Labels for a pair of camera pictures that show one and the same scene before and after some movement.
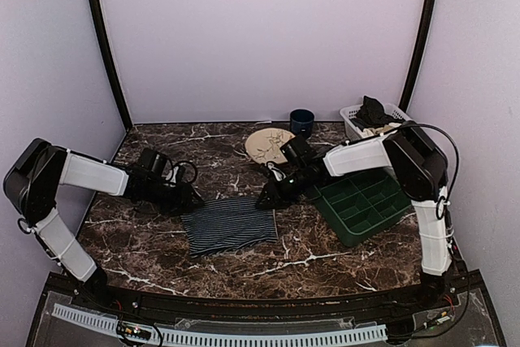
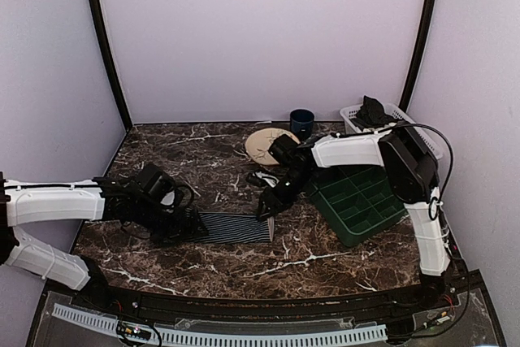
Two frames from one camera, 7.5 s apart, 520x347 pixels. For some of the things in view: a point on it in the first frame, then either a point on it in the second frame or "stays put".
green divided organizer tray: (361, 203) stays put
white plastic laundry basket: (353, 132) stays put
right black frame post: (423, 32) stays put
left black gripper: (183, 200) to (178, 230)
